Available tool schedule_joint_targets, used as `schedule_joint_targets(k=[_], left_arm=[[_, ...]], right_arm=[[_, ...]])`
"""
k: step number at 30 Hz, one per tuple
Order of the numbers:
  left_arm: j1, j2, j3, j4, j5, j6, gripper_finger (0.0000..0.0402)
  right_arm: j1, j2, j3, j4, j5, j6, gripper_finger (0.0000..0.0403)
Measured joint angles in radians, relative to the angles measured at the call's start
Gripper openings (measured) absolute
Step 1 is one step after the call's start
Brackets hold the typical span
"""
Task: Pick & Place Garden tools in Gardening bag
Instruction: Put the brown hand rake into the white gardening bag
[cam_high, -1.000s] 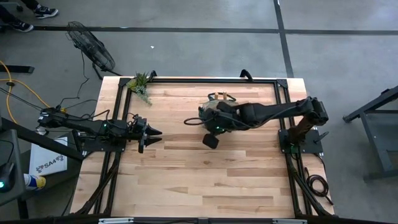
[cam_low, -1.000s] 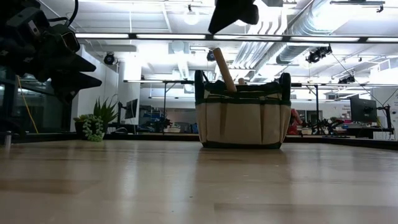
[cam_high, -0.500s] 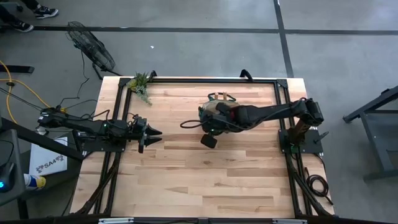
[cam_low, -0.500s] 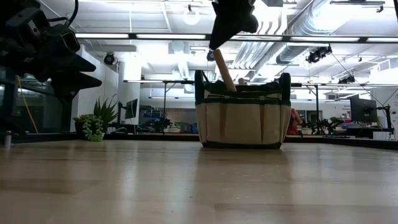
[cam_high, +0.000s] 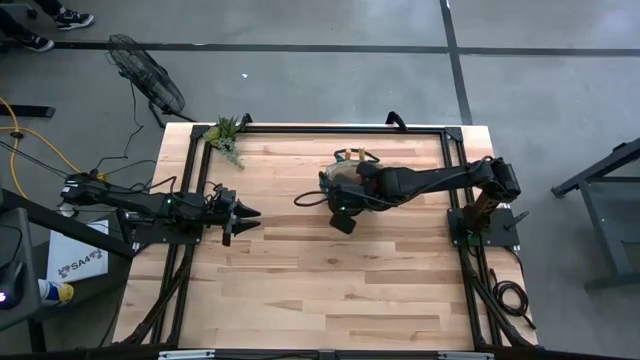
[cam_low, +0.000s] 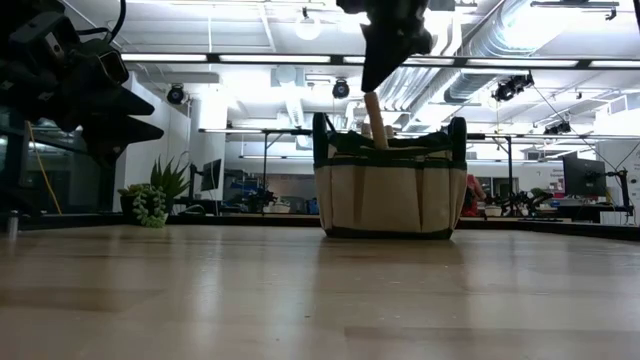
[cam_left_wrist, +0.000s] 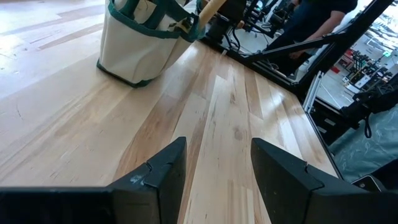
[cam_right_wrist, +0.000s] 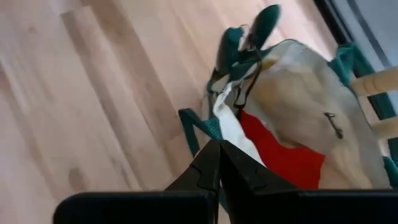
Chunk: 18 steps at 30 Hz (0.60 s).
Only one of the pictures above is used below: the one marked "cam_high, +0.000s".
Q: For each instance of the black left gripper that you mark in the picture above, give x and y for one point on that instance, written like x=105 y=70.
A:
x=227 y=210

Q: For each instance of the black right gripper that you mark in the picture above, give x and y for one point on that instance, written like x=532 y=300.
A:
x=367 y=175

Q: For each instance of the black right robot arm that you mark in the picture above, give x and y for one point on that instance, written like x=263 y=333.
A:
x=440 y=177

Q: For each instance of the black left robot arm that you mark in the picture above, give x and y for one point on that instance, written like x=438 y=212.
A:
x=130 y=200

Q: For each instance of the artificial succulent plant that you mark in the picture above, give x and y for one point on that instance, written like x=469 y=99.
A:
x=225 y=135

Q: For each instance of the black rig crossbar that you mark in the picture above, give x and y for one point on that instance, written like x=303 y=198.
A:
x=320 y=356

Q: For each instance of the black floor fan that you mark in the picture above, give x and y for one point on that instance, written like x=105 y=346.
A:
x=150 y=80

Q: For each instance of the black side table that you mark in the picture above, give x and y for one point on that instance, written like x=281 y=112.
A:
x=75 y=227

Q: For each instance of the white printed box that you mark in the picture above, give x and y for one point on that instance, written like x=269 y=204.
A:
x=75 y=250

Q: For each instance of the black floor bar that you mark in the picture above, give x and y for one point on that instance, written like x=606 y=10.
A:
x=30 y=111

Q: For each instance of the black metal stand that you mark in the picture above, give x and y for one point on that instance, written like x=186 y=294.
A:
x=603 y=230

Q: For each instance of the black mouse with light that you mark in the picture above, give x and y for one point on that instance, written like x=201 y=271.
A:
x=10 y=285

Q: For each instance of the black aluminium table frame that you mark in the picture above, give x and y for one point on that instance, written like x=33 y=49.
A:
x=325 y=129

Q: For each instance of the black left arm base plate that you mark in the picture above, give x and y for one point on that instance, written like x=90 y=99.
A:
x=150 y=235

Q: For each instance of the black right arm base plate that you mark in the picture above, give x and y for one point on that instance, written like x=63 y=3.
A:
x=495 y=237

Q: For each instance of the silver metal bracket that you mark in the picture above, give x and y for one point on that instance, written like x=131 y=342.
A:
x=465 y=356
x=185 y=355

